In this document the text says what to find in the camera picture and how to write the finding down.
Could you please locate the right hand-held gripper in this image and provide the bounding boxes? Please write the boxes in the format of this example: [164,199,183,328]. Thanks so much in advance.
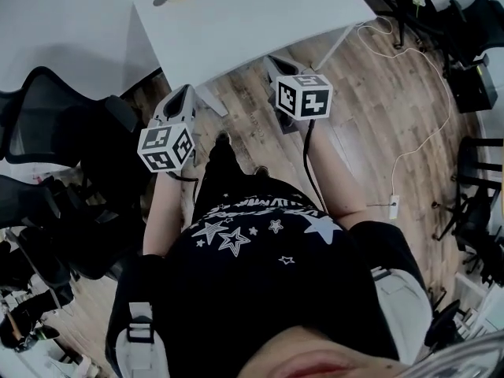
[262,54,334,135]

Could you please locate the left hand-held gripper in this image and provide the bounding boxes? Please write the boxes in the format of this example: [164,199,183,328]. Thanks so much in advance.
[136,84,197,174]

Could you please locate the person's right forearm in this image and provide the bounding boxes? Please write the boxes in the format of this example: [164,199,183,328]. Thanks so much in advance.
[305,119,370,228]

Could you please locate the person's left forearm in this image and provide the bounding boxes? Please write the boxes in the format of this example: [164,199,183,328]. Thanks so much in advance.
[142,169,187,258]

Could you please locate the black trousers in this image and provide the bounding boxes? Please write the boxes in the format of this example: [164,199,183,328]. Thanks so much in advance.
[202,142,273,185]

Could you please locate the black equipment box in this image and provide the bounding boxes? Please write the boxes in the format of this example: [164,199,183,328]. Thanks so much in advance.
[450,53,499,114]

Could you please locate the black star print t-shirt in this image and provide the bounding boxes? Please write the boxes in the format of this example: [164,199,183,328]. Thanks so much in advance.
[105,175,431,378]

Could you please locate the person's face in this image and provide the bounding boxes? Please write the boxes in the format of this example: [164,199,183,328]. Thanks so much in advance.
[235,324,399,378]

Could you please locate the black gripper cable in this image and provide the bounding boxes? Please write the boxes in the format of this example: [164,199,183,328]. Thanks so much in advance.
[166,166,201,209]
[302,118,331,214]

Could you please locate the white power cable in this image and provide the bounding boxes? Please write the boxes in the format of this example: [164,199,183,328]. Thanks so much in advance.
[356,15,453,197]

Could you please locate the black frame stool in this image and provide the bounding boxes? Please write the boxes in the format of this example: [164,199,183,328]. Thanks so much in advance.
[458,135,504,197]

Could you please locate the grey backpack strap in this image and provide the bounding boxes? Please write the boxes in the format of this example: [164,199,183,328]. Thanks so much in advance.
[371,265,434,366]
[115,301,171,378]

